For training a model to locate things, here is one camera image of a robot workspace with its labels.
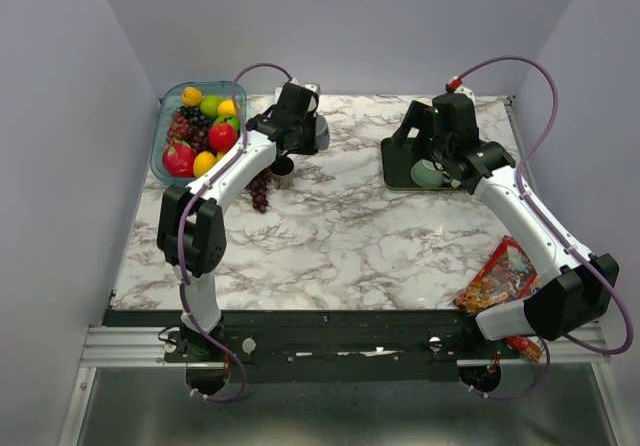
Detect teal plastic fruit bin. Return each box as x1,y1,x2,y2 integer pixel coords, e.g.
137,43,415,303
150,80,249,188

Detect orange fruit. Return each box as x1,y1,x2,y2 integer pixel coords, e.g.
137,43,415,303
192,151,218,178

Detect blue-red snack packet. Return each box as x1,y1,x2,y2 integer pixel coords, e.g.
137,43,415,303
504,285,546,365

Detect aluminium frame rail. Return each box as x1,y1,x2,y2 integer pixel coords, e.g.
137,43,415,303
60,327,618,445

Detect red apple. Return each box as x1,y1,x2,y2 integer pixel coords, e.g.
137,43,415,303
208,122,238,153

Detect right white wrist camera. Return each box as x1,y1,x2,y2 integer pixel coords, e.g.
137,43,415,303
445,76,476,102

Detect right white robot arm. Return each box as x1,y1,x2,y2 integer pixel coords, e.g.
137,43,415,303
392,93,619,358

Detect red snack packet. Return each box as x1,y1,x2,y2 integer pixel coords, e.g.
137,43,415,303
452,236,541,313

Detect dark red grape bunch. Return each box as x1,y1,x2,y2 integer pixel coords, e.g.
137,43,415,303
248,170,271,214

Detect brown mug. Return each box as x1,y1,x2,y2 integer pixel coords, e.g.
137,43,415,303
269,157,294,190

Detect pink dragon fruit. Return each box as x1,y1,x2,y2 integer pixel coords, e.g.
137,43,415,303
162,141,197,178

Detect yellow mango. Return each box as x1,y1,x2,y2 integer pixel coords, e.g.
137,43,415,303
217,99,238,118

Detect small yellow-brown fruit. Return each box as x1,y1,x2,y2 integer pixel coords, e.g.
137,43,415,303
181,86,203,107

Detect dark green tray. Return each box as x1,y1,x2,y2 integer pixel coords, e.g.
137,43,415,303
380,137,465,192

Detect grey-blue mug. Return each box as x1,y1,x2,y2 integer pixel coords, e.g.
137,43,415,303
313,114,330,151

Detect grapes in bin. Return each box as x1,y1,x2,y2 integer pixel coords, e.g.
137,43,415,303
166,106,213,153

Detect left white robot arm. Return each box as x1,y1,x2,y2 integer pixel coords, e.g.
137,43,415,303
157,82,330,361

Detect teal green cup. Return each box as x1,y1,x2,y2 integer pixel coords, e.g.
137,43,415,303
410,160,451,189

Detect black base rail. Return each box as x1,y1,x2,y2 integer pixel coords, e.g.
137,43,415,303
104,310,518,384

